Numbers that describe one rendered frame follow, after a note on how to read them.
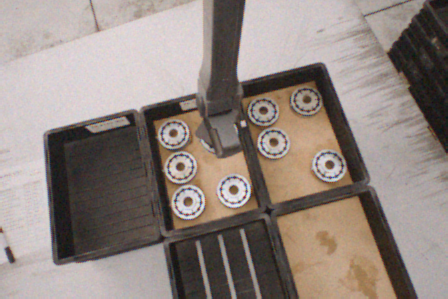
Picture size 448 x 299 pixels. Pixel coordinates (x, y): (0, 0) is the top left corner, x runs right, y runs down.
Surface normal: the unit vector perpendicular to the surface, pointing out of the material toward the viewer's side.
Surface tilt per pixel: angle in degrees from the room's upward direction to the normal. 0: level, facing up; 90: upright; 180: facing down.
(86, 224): 0
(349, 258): 0
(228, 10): 82
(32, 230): 0
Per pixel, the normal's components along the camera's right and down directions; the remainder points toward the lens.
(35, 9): -0.05, -0.32
